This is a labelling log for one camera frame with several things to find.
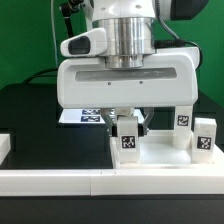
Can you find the white square table top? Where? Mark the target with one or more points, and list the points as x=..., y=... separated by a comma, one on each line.
x=157, y=151

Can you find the sheet of fiducial markers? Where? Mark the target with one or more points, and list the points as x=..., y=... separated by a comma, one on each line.
x=81, y=116

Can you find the white right fence wall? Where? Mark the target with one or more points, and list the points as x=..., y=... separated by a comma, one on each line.
x=219, y=157

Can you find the white front fence wall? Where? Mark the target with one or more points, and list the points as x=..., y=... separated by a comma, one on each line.
x=110, y=182

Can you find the white fence wall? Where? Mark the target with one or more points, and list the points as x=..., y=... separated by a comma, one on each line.
x=5, y=146
x=219, y=157
x=110, y=182

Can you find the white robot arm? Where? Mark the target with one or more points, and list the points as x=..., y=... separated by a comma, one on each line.
x=128, y=61

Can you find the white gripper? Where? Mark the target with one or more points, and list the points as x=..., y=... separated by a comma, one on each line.
x=167, y=79

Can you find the white left fence wall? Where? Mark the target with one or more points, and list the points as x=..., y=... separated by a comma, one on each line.
x=5, y=146

